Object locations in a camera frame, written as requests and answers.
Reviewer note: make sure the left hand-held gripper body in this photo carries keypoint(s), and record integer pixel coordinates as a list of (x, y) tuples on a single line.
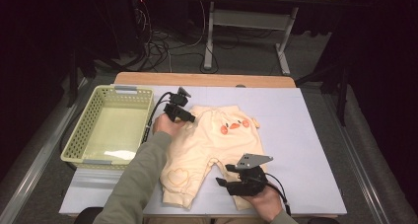
[(174, 109)]

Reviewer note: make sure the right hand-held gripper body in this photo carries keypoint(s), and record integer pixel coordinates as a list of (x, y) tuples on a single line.
[(249, 186)]

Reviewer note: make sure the cream baby pants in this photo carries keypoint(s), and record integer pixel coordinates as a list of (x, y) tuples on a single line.
[(203, 145)]

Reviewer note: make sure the green perforated plastic basket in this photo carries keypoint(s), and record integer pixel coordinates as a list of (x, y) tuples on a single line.
[(111, 132)]

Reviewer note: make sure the person's left hand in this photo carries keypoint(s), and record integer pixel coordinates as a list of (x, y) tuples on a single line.
[(166, 127)]

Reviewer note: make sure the person's right hand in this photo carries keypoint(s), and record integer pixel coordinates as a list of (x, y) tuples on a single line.
[(267, 204)]

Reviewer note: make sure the black stand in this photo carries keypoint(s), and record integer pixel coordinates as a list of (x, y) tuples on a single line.
[(341, 95), (73, 86)]

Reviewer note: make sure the grey metal frame desk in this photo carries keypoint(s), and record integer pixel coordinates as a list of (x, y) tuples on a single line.
[(249, 20)]

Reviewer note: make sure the metal floor rail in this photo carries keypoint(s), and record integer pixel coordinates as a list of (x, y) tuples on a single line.
[(35, 164), (372, 197)]

